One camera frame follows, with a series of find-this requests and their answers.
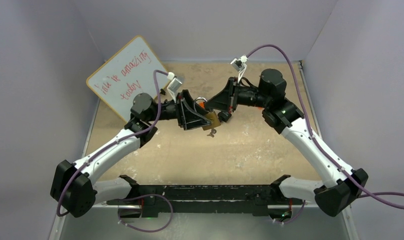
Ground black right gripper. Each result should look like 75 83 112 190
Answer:
206 77 271 113

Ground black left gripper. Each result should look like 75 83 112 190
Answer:
148 90 211 130

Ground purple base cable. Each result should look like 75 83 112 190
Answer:
272 200 307 226
117 194 173 233

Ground orange padlock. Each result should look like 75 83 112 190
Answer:
198 102 205 109

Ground whiteboard with red writing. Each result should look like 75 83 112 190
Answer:
86 35 167 122

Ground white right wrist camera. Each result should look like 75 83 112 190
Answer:
230 55 248 84

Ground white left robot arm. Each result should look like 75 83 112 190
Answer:
50 89 211 218

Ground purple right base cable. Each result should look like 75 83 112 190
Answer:
272 200 307 226

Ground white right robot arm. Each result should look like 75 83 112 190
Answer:
204 68 368 217

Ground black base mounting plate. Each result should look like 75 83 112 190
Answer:
107 184 302 218

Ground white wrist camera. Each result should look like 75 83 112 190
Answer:
167 72 184 103
230 55 248 84

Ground small silver keys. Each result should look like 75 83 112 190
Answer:
207 128 217 138

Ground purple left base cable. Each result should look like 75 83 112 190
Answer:
117 194 173 233

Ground brass padlock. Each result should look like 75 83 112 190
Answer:
193 97 221 131

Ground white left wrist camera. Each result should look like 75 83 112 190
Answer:
167 72 184 103

